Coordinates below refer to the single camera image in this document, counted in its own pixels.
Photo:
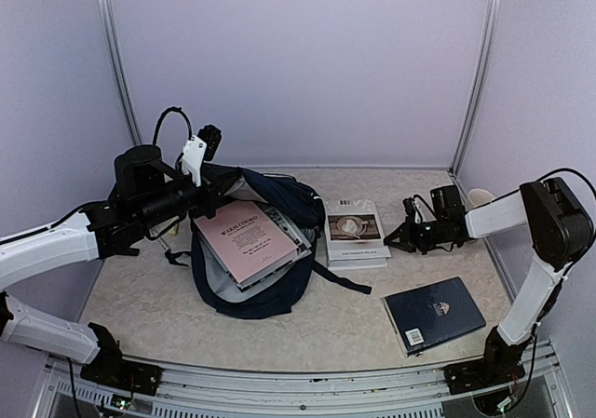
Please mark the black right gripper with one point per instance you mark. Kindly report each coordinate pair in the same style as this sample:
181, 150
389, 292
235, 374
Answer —
404, 232

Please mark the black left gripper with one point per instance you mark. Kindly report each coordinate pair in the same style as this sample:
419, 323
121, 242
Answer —
214, 186

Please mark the white book with photo cover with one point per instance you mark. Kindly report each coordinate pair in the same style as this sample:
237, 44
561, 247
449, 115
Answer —
354, 235

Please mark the pink booklet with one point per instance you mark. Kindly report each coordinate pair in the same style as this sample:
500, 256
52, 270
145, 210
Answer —
218, 231

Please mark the dark blue notebook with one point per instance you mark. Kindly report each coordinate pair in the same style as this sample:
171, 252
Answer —
433, 314

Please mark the navy blue student backpack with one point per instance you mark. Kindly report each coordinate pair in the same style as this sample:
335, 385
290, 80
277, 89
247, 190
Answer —
279, 293

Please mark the grey book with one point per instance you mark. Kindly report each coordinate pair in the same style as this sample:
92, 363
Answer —
268, 243

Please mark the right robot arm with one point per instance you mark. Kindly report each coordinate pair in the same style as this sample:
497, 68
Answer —
559, 232

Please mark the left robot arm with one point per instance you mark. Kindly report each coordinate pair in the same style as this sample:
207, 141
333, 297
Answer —
147, 193

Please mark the floral ceramic mug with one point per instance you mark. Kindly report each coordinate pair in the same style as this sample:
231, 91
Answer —
478, 197

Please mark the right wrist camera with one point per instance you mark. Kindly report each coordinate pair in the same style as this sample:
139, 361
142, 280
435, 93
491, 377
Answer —
413, 213

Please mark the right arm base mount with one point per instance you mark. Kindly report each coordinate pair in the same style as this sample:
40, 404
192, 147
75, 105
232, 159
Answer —
499, 364

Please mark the aluminium corner post right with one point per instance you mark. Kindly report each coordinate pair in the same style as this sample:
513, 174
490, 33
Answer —
477, 88

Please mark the aluminium corner post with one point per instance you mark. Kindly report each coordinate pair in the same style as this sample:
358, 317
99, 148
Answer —
477, 88
107, 16

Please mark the aluminium front rail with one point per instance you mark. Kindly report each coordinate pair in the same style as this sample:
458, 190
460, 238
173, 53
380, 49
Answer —
419, 388

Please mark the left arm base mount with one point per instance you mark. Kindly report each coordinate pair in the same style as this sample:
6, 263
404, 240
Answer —
110, 368

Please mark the aluminium corner post left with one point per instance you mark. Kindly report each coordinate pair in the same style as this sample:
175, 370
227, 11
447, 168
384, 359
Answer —
107, 16

